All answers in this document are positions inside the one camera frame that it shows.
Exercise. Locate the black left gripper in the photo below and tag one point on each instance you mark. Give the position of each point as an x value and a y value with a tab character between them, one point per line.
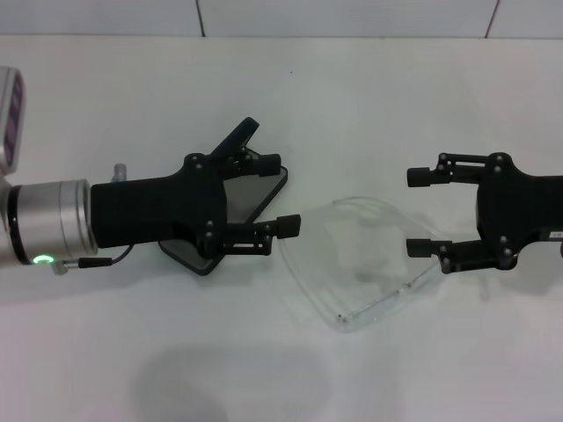
145	206

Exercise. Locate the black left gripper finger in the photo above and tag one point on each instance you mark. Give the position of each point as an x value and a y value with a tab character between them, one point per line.
288	225

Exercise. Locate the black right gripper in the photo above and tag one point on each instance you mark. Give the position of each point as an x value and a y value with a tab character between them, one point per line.
528	206

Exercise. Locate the black glasses case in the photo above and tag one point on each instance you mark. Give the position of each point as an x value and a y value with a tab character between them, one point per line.
246	198

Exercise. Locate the clear white glasses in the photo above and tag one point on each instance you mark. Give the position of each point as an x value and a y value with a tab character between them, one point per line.
352	327

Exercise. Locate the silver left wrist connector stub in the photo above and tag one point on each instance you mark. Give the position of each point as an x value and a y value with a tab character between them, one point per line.
119	172

